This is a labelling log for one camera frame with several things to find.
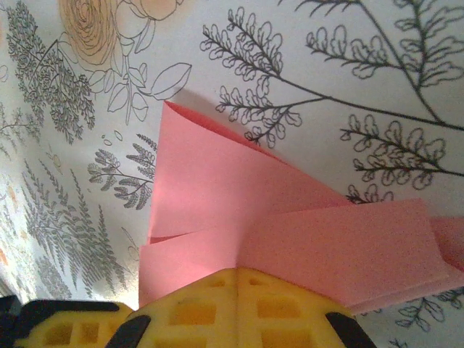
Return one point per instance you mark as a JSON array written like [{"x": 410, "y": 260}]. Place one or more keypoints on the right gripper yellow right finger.
[{"x": 290, "y": 308}]

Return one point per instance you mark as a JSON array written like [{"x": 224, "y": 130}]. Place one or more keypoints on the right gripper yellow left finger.
[{"x": 203, "y": 301}]

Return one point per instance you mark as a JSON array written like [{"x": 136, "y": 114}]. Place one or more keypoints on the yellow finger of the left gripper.
[{"x": 65, "y": 326}]

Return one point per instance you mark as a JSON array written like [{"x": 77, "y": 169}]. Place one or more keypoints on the pink cloth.
[{"x": 217, "y": 181}]

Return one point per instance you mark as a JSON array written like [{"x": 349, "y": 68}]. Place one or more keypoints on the floral table mat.
[{"x": 326, "y": 54}]

